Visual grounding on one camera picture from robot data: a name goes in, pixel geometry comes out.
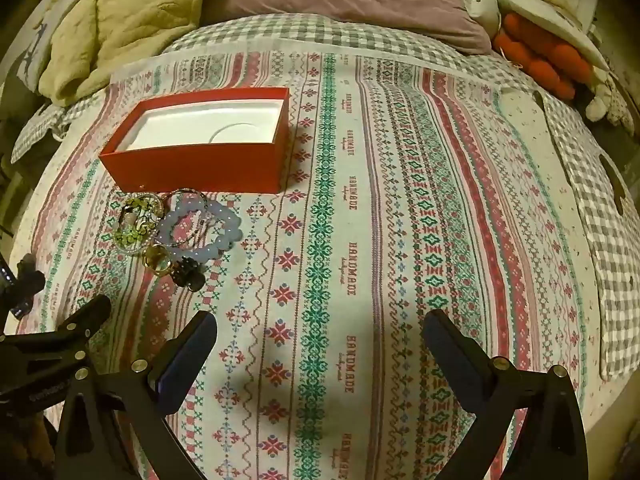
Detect blue bead bracelet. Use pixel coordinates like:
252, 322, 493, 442
157, 195, 244, 261

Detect beige quilt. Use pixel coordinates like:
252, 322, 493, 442
37, 0, 261, 108

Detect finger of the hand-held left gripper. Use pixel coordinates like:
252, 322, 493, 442
0, 255, 46, 318
0, 294, 112, 380

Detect grey checked bedsheet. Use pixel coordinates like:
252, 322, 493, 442
10, 12, 506, 166

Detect gold ring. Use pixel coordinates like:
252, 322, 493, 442
141, 245, 174, 274

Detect red jewelry box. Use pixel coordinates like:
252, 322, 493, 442
98, 86, 291, 195

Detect deer print pillow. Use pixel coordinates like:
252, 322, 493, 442
7, 7, 58, 88

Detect white cushion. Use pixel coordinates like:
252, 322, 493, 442
492, 0, 608, 68

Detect cream and checked quilt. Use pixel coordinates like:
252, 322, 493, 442
495, 55, 640, 386

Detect green bead bracelet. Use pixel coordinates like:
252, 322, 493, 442
114, 193, 167, 252

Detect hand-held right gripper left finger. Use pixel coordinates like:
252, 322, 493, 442
54, 310, 218, 480

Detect orange carrot plush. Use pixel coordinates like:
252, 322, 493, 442
492, 12, 591, 101

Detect black flower ring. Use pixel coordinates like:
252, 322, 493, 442
172, 256, 207, 291

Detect patterned striped blanket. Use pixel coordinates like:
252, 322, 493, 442
10, 50, 601, 480

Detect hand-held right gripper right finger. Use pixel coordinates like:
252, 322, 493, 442
420, 309, 590, 480

